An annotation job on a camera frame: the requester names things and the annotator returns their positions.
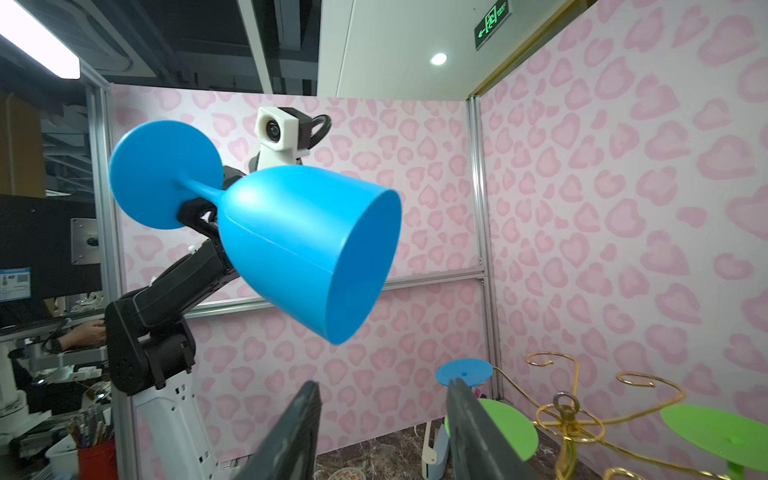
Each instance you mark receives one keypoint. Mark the red pen cup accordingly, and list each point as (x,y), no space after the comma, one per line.
(98,462)

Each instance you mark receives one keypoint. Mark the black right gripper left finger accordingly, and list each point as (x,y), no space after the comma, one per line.
(289,450)

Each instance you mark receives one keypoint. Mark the green wine glass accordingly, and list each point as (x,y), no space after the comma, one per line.
(739,441)
(515,427)

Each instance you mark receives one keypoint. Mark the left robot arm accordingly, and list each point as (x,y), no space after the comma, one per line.
(152,349)

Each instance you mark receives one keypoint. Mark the gold wire glass rack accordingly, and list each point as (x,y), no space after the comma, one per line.
(566,419)

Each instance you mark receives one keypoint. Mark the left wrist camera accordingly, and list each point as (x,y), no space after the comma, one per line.
(286,136)

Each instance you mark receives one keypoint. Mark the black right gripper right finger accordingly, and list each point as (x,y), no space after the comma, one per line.
(479,449)

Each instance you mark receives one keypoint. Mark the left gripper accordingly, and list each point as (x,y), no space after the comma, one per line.
(200,214)

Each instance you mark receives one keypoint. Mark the front green wine glass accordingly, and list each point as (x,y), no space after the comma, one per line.
(515,427)

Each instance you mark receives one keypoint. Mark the back green wine glass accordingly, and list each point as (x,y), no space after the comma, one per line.
(739,441)

